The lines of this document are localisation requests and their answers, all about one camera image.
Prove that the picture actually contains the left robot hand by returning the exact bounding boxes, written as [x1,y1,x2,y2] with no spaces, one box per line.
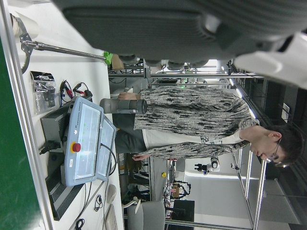
[51,0,307,90]

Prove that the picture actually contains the grey metal box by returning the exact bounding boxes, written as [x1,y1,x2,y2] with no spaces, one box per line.
[40,106,74,154]

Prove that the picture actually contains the person in patterned cardigan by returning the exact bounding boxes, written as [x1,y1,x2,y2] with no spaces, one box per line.
[112,85,307,168]

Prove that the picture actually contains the blue-grey teach pendant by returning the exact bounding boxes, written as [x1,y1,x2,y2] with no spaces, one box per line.
[95,117,118,182]
[64,96,106,188]

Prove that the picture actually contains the white paper roll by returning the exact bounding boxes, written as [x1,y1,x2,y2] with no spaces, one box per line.
[10,12,40,39]

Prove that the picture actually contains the clear bag with black parts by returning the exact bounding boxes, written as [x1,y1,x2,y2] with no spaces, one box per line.
[29,70,57,115]

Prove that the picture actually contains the grey computer mouse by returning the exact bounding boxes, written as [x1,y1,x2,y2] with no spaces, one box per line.
[106,184,118,205]

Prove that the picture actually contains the black background monitor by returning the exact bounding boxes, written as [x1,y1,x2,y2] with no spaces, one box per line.
[172,199,196,222]

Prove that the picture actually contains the grey office chair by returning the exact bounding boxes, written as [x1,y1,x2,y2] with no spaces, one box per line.
[126,199,166,230]

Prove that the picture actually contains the beige computer keyboard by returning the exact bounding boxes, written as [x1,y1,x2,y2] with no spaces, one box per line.
[104,204,119,230]

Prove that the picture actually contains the green conveyor belt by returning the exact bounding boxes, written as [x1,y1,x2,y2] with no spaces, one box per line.
[0,38,47,230]

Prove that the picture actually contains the red black clip cables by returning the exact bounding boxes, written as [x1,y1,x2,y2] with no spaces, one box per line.
[59,80,94,104]

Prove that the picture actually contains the metal rod bracket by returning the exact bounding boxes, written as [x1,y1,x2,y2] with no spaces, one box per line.
[14,16,114,74]

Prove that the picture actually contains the black pendant cable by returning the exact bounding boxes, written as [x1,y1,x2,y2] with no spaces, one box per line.
[99,142,119,177]

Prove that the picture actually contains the black earphone cable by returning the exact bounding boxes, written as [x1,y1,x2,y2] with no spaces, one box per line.
[93,194,104,212]

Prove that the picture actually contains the aluminium cage frame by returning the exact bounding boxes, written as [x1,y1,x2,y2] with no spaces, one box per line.
[143,58,267,230]

